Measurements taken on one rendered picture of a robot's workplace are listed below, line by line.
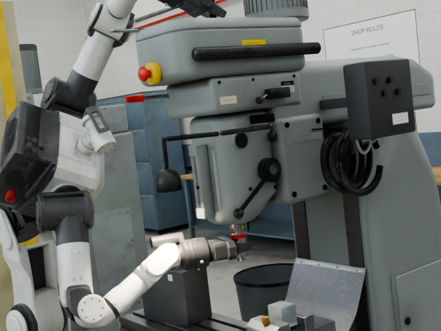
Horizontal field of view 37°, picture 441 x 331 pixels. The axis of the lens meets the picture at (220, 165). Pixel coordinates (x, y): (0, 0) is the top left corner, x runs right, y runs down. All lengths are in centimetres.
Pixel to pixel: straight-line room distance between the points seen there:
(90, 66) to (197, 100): 44
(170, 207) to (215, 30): 765
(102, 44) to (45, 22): 955
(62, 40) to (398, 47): 657
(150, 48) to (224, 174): 40
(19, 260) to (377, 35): 527
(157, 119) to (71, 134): 725
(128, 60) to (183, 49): 901
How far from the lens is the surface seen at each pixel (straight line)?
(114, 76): 1118
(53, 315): 232
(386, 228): 217
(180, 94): 191
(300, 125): 199
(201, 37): 177
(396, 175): 220
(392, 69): 192
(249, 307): 395
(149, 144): 917
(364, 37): 703
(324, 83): 208
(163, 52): 179
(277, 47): 188
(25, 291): 230
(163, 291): 232
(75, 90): 214
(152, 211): 932
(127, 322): 247
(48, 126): 201
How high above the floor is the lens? 164
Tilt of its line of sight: 5 degrees down
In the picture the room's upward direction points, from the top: 7 degrees counter-clockwise
